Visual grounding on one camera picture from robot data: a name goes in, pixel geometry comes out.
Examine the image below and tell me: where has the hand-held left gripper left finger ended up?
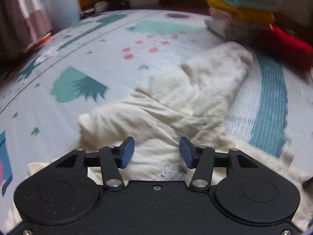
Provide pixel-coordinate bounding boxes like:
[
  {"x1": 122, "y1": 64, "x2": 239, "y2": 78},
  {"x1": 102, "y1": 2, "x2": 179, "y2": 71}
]
[{"x1": 55, "y1": 137, "x2": 135, "y2": 190}]

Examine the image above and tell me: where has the white printed folded garment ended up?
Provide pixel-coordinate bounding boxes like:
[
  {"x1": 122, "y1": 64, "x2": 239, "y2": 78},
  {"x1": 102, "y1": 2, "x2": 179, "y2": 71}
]
[{"x1": 205, "y1": 8, "x2": 272, "y2": 42}]

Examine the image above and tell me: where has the white crumpled paper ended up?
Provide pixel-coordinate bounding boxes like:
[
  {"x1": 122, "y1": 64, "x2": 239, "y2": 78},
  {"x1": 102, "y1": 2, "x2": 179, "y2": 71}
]
[{"x1": 37, "y1": 46, "x2": 58, "y2": 62}]

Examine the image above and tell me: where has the white cylindrical bin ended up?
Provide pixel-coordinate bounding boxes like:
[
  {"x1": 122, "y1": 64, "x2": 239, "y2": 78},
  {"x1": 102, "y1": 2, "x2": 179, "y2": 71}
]
[{"x1": 40, "y1": 0, "x2": 82, "y2": 34}]

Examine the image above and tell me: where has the red padded garment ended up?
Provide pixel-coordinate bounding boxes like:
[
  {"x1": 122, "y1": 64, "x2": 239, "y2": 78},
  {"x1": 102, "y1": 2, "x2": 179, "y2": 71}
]
[{"x1": 257, "y1": 26, "x2": 313, "y2": 72}]

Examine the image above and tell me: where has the orange round lid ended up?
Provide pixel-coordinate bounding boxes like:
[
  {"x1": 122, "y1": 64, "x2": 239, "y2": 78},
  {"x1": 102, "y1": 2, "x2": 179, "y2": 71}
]
[{"x1": 36, "y1": 33, "x2": 52, "y2": 46}]

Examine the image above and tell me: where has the yellow folded garment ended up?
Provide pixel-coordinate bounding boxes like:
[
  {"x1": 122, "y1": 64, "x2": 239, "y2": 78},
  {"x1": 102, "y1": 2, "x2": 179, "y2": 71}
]
[{"x1": 206, "y1": 0, "x2": 276, "y2": 25}]

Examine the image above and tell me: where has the striped pink curtain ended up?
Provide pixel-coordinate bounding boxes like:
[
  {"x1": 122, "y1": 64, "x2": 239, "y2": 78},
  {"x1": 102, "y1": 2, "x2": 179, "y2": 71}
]
[{"x1": 0, "y1": 0, "x2": 53, "y2": 54}]

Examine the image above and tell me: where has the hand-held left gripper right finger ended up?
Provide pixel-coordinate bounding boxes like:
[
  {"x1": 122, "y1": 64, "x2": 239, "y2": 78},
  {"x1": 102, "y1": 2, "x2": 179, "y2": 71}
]
[{"x1": 179, "y1": 137, "x2": 260, "y2": 190}]

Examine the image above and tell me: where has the white crumpled cloth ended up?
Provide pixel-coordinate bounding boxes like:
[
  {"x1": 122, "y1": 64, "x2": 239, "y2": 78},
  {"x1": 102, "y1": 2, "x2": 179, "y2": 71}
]
[{"x1": 94, "y1": 1, "x2": 109, "y2": 13}]

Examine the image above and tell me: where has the cartoon printed play mat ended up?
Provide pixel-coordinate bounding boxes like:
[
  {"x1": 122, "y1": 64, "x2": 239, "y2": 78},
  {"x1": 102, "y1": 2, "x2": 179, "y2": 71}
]
[{"x1": 0, "y1": 8, "x2": 313, "y2": 201}]

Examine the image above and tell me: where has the cream padded baby jacket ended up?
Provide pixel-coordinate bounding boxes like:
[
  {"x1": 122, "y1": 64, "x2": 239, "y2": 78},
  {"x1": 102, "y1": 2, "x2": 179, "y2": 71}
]
[{"x1": 10, "y1": 42, "x2": 313, "y2": 230}]

